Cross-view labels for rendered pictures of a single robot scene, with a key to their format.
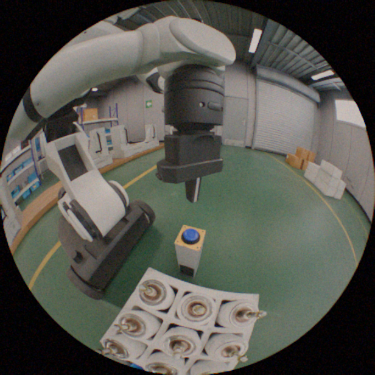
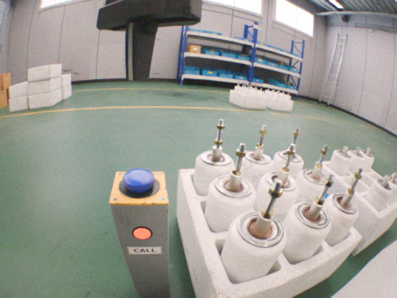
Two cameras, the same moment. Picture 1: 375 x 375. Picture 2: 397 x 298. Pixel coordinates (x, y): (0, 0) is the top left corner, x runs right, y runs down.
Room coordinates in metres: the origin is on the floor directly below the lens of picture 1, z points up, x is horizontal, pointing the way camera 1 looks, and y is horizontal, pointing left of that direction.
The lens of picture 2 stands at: (0.23, 0.19, 0.46)
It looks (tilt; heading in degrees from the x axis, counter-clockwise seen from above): 24 degrees down; 235
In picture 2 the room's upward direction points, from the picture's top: 6 degrees clockwise
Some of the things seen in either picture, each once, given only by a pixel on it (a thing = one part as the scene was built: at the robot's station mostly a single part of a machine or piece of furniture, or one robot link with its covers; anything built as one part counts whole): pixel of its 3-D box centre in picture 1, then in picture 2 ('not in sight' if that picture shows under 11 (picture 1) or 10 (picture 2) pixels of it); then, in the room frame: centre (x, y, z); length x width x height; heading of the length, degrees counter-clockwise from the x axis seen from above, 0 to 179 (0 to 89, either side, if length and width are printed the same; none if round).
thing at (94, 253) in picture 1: (84, 218); not in sight; (0.30, 0.61, 0.19); 0.64 x 0.52 x 0.33; 73
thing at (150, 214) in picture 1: (140, 213); not in sight; (0.48, 0.30, 0.10); 0.20 x 0.05 x 0.20; 73
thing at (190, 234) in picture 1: (190, 235); (139, 182); (0.18, -0.01, 0.32); 0.04 x 0.04 x 0.02
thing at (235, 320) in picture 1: (243, 315); (215, 158); (-0.05, -0.13, 0.25); 0.08 x 0.08 x 0.01
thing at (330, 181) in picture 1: (328, 178); (44, 85); (0.87, -2.65, 0.27); 0.39 x 0.39 x 0.18; 74
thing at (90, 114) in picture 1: (88, 116); not in sight; (3.69, 3.94, 1.70); 0.72 x 0.58 x 0.50; 166
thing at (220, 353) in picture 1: (230, 351); (257, 157); (-0.16, -0.09, 0.25); 0.08 x 0.08 x 0.01
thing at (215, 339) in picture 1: (221, 344); (250, 185); (-0.16, -0.09, 0.16); 0.10 x 0.10 x 0.18
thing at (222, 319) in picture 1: (231, 314); (211, 188); (-0.05, -0.13, 0.16); 0.10 x 0.10 x 0.18
